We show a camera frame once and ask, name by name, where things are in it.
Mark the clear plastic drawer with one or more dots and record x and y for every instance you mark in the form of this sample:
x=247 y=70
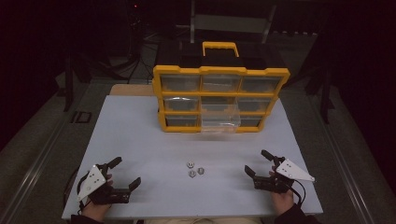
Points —
x=221 y=123

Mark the person's right hand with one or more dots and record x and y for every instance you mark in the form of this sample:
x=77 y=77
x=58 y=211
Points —
x=283 y=202

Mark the person's left hand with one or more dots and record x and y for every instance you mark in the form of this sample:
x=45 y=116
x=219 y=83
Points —
x=93 y=212

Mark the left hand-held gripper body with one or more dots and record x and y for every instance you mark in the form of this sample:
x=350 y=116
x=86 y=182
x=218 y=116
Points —
x=93 y=183

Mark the yellow black drawer organizer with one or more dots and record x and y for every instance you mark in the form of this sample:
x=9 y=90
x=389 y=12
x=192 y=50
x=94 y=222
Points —
x=218 y=71

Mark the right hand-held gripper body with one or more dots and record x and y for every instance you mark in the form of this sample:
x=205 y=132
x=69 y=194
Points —
x=289 y=171

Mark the silver hex nut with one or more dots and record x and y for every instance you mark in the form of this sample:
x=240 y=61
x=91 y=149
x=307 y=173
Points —
x=200 y=170
x=190 y=164
x=192 y=174

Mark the grey metal stand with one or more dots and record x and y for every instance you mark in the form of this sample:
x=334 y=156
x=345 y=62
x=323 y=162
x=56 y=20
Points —
x=230 y=23

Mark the wooden board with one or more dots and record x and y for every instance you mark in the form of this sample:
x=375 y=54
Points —
x=132 y=90

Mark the black stand leg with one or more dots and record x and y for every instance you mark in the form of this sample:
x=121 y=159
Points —
x=68 y=84

